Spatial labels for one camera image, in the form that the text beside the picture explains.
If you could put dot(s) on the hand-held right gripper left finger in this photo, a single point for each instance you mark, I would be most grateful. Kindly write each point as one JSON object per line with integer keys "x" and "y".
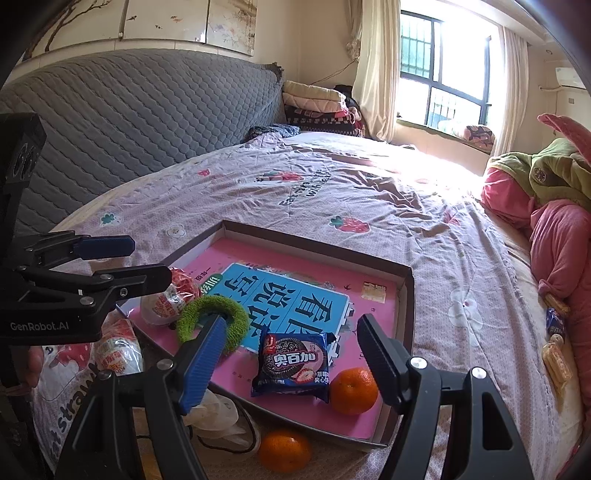
{"x": 203, "y": 364}

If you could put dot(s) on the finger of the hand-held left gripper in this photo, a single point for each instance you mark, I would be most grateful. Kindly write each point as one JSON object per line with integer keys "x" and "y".
{"x": 106, "y": 247}
{"x": 138, "y": 278}

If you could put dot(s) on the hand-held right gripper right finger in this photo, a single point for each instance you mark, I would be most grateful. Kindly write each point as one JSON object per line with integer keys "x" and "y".
{"x": 378, "y": 355}

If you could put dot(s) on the clear red white snack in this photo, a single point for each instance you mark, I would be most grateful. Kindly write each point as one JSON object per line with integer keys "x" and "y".
{"x": 166, "y": 304}
{"x": 117, "y": 350}

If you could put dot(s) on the orange mandarin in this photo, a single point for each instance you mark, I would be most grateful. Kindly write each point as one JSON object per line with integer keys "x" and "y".
{"x": 353, "y": 391}
{"x": 284, "y": 451}

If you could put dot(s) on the shallow brown cardboard box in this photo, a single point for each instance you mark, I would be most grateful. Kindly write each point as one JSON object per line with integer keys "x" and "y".
{"x": 408, "y": 295}

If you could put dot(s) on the blue cookie packet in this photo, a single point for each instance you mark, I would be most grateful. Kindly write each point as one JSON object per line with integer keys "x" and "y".
{"x": 291, "y": 364}

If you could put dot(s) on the person's left hand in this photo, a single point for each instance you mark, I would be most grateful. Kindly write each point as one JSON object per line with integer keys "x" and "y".
{"x": 34, "y": 367}

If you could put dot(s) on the pink and blue book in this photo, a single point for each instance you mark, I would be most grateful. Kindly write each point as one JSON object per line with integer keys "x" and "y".
{"x": 295, "y": 295}

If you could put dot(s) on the grey quilted headboard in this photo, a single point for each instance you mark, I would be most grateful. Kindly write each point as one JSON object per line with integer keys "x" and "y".
{"x": 138, "y": 115}

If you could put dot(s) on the strawberry print bed sheet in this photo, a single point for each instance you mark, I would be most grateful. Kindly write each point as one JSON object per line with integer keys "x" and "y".
{"x": 415, "y": 221}

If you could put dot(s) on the long yellow biscuit packet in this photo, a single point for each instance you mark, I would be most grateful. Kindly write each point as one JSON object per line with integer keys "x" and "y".
{"x": 556, "y": 364}

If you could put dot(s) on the small blue snack packet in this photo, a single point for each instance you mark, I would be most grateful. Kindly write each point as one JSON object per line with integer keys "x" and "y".
{"x": 555, "y": 324}

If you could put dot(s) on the short yellow biscuit packet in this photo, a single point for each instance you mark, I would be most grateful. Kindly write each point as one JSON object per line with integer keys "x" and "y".
{"x": 556, "y": 303}

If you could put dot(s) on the dark blue cloth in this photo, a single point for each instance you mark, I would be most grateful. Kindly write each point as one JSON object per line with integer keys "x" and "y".
{"x": 270, "y": 131}

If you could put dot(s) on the pink quilt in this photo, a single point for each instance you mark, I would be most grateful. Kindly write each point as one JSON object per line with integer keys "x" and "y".
{"x": 558, "y": 249}

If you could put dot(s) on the patterned windowsill cushion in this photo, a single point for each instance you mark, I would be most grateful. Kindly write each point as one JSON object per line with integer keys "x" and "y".
{"x": 479, "y": 137}

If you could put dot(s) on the green blanket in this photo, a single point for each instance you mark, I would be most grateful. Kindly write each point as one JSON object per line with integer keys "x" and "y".
{"x": 540, "y": 173}

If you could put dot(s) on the stack of folded blankets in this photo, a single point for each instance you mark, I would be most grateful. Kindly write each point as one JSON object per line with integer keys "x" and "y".
{"x": 314, "y": 106}

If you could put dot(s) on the dark clothes pile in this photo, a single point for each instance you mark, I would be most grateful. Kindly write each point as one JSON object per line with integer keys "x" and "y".
{"x": 346, "y": 94}

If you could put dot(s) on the black framed window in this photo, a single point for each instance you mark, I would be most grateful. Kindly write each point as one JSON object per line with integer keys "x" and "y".
{"x": 443, "y": 78}

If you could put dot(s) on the wide cream curtain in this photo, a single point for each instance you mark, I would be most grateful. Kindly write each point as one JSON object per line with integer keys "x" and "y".
{"x": 376, "y": 69}

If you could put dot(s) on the narrow cream curtain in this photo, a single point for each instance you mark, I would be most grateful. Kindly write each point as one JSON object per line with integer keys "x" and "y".
{"x": 510, "y": 92}

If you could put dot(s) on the white air conditioner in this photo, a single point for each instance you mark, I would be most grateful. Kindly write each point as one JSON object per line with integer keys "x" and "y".
{"x": 569, "y": 77}

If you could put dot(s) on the painted blossom wall panels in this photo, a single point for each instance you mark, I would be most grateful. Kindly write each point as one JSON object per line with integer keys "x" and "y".
{"x": 161, "y": 23}

